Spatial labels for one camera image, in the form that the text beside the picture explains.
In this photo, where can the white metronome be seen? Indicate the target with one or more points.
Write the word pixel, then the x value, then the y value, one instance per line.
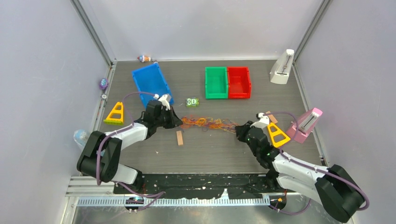
pixel 280 71

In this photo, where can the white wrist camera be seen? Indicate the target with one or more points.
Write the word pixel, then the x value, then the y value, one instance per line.
pixel 262 122
pixel 164 99

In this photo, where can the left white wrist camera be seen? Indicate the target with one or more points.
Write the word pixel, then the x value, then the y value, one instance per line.
pixel 164 99

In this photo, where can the yellow triangle block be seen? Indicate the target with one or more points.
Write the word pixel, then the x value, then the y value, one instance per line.
pixel 277 136
pixel 116 115

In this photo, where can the small figurine toy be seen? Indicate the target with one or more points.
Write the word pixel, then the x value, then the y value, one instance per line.
pixel 143 58

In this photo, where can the pink metronome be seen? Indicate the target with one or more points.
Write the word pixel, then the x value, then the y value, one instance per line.
pixel 306 124

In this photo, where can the wooden block right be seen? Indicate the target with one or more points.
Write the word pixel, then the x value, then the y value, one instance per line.
pixel 271 117

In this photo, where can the yellow triangle block left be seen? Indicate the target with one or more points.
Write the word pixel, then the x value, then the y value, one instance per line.
pixel 116 115

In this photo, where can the green monster toy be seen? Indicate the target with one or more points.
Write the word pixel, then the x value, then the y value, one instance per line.
pixel 192 102

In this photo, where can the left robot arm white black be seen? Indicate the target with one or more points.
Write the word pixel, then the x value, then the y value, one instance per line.
pixel 100 157

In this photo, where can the aluminium rail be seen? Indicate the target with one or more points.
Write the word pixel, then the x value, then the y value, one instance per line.
pixel 177 190

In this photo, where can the small wooden block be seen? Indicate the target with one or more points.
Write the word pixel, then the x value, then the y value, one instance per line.
pixel 180 141

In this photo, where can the purple round toy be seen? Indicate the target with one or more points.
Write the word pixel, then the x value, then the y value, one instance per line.
pixel 103 84

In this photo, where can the green plastic bin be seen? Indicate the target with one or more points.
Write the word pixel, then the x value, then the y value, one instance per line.
pixel 216 83

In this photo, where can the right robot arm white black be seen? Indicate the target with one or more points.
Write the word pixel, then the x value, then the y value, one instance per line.
pixel 332 187

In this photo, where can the clear plastic container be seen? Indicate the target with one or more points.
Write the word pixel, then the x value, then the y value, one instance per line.
pixel 81 137

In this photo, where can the yellow triangle block right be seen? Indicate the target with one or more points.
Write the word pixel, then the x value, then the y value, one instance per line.
pixel 277 136

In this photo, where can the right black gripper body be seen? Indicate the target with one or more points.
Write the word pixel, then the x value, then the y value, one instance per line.
pixel 256 153

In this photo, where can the blue plastic bin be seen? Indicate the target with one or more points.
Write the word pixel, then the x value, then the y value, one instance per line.
pixel 151 79

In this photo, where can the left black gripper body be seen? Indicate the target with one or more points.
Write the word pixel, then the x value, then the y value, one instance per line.
pixel 162 120

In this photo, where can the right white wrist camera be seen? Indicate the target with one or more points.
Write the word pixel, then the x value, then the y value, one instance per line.
pixel 262 122

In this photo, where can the red plastic bin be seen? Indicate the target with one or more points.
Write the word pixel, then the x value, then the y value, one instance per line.
pixel 239 84

